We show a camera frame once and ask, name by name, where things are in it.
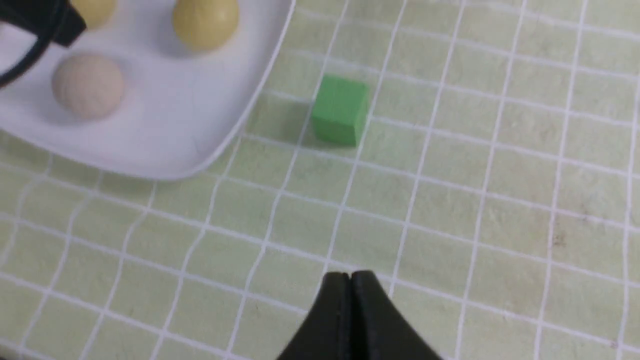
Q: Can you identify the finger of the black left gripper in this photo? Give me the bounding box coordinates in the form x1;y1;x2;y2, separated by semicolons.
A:
0;0;87;47

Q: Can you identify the white steamed bun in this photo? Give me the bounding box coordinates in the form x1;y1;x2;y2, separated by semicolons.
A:
51;52;127;121

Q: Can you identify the green cube block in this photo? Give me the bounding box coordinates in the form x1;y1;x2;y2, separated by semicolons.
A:
311;74;370;148

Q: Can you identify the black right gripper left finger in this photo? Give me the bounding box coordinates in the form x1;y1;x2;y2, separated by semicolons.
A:
278;272;351;360

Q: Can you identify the yellow steamed bun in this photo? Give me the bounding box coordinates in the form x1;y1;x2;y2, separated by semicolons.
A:
70;0;118;31
171;0;240;53

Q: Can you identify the green checkered tablecloth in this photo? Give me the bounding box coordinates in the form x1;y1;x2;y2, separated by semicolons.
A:
1;0;640;360

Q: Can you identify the white square plate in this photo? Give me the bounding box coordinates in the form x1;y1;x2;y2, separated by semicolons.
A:
1;0;296;181

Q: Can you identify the black cable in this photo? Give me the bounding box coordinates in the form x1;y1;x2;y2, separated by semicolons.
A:
0;30;53;90

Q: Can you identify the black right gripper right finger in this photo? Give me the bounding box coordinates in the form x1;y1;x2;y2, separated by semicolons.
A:
350;270;441;360

